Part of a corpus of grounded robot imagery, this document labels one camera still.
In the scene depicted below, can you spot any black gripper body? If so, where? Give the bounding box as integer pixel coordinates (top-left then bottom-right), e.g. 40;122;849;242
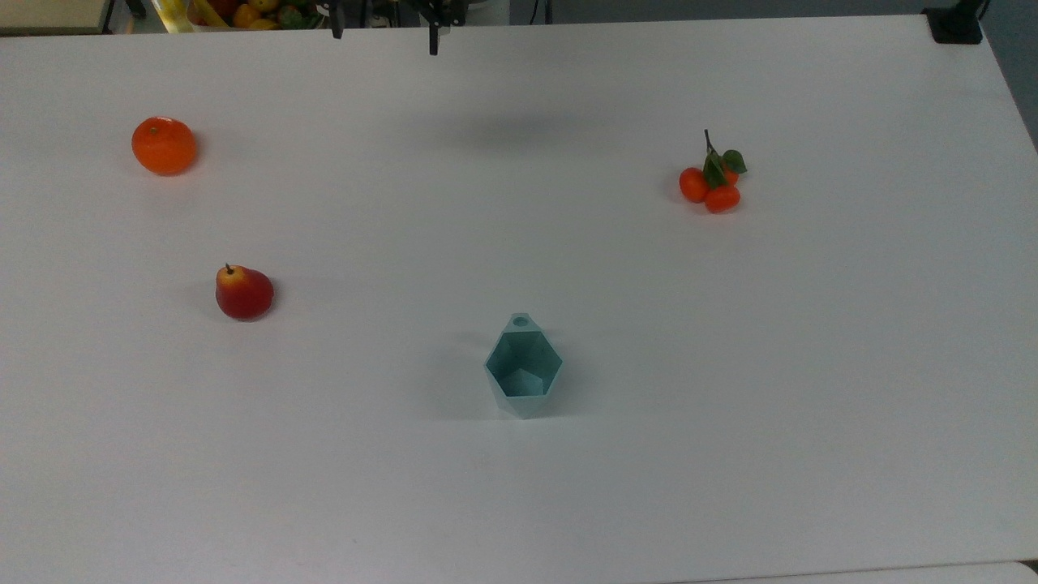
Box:
321;0;469;27

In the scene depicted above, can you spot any light blue hexagonal mug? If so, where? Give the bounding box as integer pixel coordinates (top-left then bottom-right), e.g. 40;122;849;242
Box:
484;313;564;420

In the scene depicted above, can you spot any pile of toy fruit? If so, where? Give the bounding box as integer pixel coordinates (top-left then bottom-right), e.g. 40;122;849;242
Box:
188;0;325;32

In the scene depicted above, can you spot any yellow plastic item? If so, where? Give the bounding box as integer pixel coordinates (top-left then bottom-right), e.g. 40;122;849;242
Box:
151;0;198;34

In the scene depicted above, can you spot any toy orange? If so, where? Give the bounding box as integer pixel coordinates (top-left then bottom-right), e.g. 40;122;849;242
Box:
131;116;198;176

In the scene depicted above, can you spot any red yellow toy pear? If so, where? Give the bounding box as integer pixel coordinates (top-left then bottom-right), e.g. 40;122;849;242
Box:
215;263;275;322

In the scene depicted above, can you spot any wooden board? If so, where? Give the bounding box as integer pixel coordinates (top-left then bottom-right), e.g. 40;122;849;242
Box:
0;0;115;36

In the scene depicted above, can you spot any toy tangerine cluster with leaves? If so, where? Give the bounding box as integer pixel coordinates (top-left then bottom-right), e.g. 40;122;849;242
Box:
679;129;748;215

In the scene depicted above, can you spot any black table clamp mount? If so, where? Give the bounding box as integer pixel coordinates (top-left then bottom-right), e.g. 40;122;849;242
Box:
922;0;992;45

